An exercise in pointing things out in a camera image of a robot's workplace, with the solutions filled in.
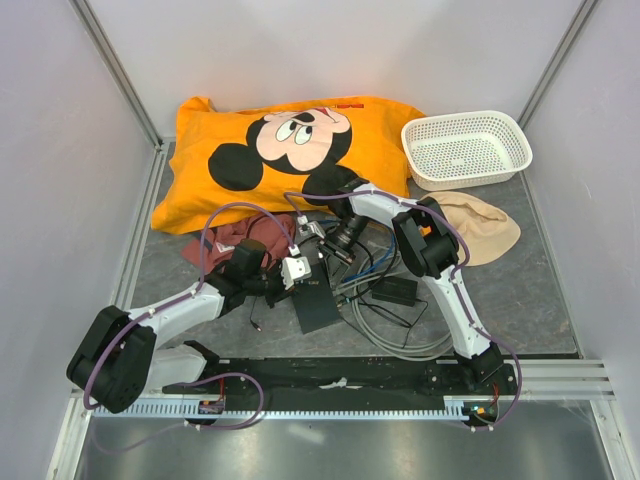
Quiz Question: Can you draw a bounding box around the white perforated plastic basket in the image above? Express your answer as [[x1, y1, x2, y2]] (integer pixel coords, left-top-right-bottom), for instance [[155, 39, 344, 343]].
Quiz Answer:
[[401, 110, 533, 191]]

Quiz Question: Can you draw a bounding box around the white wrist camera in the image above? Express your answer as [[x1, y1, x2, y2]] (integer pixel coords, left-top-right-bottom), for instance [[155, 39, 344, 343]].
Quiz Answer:
[[296, 215, 326, 239], [281, 256, 311, 290]]

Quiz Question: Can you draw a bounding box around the blue ethernet cable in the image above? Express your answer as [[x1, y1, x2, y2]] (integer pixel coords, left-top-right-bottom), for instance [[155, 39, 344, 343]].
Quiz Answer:
[[319, 217, 401, 281]]

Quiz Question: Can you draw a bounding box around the black network switch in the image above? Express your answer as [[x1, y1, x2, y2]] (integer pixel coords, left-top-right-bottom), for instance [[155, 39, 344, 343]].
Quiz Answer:
[[292, 264, 341, 335]]

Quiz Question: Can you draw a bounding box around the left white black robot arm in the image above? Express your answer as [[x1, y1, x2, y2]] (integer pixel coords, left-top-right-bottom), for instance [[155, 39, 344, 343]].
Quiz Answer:
[[66, 240, 310, 413]]

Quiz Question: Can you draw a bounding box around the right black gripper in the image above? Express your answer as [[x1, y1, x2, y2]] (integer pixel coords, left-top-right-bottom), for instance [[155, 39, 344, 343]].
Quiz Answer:
[[315, 214, 370, 290]]

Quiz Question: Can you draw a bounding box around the red cloth garment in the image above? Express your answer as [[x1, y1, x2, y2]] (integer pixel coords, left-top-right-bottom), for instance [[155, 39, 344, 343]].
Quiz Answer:
[[181, 214, 295, 274]]

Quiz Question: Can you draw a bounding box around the black power plug cable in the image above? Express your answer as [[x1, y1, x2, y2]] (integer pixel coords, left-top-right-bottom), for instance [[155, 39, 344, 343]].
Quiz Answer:
[[248, 294, 271, 334]]

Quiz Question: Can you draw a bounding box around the grey slotted cable duct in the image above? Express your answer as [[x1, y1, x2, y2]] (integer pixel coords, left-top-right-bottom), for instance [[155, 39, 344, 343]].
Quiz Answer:
[[94, 397, 492, 421]]

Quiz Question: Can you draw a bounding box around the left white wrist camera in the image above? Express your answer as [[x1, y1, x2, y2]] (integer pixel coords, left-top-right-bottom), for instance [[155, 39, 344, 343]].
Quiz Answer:
[[281, 256, 311, 290]]

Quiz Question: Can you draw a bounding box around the beige cloth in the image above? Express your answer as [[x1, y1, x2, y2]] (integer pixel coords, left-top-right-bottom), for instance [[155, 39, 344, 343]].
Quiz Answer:
[[423, 191, 521, 267]]

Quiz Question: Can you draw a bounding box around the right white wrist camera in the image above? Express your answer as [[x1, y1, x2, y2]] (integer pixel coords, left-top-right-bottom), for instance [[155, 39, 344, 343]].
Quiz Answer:
[[296, 215, 326, 239]]

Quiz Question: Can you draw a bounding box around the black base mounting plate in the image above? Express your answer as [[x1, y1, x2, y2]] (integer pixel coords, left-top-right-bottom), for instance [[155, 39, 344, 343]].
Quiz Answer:
[[162, 355, 517, 399]]

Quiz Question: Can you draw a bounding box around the black power adapter brick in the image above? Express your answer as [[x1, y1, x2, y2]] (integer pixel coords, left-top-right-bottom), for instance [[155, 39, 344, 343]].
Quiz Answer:
[[371, 276, 418, 306]]

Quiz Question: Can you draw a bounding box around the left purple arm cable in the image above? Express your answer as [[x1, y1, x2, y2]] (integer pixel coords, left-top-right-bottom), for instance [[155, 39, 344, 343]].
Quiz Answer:
[[82, 201, 301, 410]]

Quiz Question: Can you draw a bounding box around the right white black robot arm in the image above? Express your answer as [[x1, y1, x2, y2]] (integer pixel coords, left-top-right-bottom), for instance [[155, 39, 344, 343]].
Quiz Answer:
[[316, 178, 503, 394]]

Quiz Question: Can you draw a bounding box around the grey ethernet cable bundle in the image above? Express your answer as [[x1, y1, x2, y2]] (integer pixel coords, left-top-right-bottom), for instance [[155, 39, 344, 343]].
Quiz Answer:
[[334, 239, 456, 362]]

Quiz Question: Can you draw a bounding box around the orange cartoon mouse pillow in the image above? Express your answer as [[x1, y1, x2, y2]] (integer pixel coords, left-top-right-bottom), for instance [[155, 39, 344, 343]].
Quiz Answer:
[[151, 96, 424, 235]]

